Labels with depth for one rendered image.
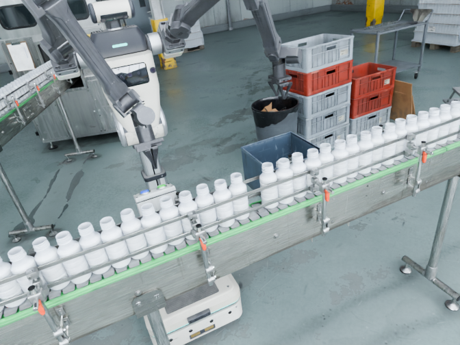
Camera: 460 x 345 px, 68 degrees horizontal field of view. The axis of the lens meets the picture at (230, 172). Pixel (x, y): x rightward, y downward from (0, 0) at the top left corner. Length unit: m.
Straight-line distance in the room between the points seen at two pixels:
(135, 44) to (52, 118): 3.51
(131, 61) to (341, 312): 1.71
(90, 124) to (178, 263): 3.88
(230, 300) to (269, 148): 0.85
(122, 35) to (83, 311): 1.03
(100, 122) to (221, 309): 3.39
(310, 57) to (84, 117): 2.96
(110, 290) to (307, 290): 1.42
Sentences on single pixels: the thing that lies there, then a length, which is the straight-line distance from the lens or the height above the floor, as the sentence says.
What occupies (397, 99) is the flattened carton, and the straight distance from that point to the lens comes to 4.46.
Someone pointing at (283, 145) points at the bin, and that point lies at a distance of 1.92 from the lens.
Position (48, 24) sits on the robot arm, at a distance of 1.25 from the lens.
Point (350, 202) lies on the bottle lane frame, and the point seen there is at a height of 0.91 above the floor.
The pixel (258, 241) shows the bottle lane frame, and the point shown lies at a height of 0.91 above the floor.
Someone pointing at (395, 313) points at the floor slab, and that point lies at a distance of 2.25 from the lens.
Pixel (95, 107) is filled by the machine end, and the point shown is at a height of 0.49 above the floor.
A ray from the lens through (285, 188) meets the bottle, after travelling 1.19.
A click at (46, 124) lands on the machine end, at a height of 0.37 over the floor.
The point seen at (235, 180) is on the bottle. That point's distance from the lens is 1.10.
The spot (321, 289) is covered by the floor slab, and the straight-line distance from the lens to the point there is 2.28.
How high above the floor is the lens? 1.72
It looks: 30 degrees down
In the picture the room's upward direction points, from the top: 8 degrees counter-clockwise
